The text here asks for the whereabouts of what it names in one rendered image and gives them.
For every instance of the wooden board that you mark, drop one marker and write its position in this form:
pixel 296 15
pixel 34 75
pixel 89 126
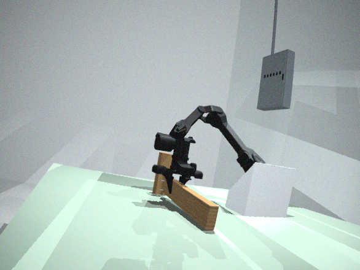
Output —
pixel 202 210

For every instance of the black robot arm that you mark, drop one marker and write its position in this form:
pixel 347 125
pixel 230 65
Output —
pixel 217 118

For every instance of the wooden post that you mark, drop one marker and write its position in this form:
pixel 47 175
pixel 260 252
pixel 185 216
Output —
pixel 164 159

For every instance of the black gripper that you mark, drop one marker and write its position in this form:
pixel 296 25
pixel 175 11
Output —
pixel 168 173

